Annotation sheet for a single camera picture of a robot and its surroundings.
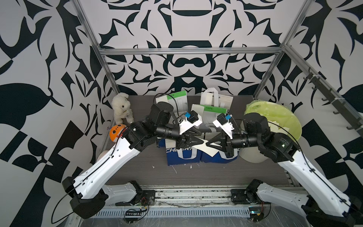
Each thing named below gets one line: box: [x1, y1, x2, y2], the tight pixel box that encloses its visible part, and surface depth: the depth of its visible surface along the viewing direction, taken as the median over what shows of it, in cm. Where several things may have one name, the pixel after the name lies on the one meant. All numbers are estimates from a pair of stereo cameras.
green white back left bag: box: [155, 90, 189, 114], surface depth 91 cm
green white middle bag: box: [199, 104, 228, 125], surface depth 81 cm
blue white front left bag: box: [157, 137, 202, 166], surface depth 76 cm
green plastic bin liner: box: [244, 100, 303, 142], surface depth 79 cm
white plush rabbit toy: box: [111, 92, 134, 125], surface depth 93 cm
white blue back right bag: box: [200, 87, 234, 110], surface depth 87 cm
